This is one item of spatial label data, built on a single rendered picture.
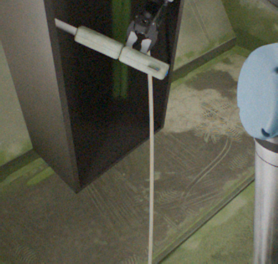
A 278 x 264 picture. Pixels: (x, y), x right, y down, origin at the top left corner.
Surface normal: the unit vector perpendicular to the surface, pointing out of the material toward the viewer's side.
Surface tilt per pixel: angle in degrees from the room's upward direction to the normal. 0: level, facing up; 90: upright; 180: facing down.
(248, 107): 83
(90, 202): 0
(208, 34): 57
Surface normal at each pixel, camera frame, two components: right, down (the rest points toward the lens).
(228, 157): -0.09, -0.76
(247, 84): -0.99, 0.06
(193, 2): 0.48, -0.04
